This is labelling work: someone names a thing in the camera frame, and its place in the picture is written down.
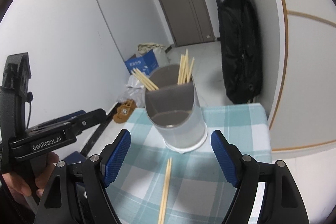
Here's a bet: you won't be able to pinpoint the brown shoes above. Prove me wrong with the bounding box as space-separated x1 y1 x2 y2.
113 100 137 123

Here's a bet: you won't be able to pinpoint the brown door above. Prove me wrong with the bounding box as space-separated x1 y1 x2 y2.
159 0 215 47

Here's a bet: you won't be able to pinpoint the person left hand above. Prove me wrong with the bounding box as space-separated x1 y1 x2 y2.
2 152 60 210

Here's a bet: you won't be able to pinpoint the grey plastic parcel bags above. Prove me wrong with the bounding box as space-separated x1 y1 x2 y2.
117 75 145 108

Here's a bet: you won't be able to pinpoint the white grey utensil holder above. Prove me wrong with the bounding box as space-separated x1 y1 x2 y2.
145 64 207 153

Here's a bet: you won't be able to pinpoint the blue cardboard box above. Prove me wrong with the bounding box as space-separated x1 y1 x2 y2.
125 50 159 76

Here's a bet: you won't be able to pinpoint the teal white checkered tablecloth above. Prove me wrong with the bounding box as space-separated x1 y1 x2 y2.
106 103 272 223

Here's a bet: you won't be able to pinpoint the black hanging jacket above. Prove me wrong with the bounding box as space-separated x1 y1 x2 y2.
218 0 263 104

